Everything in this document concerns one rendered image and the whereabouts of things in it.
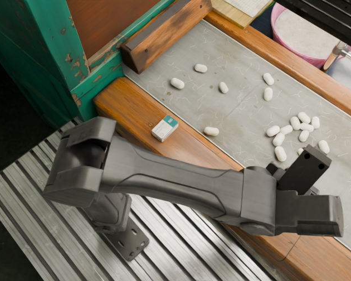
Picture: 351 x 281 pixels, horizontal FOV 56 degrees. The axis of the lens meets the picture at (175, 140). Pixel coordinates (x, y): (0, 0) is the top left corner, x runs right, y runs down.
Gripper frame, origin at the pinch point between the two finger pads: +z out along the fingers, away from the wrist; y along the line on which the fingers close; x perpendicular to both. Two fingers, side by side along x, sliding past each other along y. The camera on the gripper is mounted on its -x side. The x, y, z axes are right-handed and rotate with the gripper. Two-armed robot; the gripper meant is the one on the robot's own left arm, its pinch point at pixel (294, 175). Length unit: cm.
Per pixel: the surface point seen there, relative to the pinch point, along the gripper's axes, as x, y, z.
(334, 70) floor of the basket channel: -15, 8, 47
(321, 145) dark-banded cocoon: -2.4, -1.3, 19.3
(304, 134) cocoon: -2.3, 3.4, 18.8
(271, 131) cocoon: 0.6, 10.1, 14.8
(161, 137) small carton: 11.1, 28.1, -2.5
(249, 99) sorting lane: -1.3, 19.9, 19.9
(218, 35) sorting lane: -9.0, 39.6, 28.6
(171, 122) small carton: 8.2, 29.1, 0.9
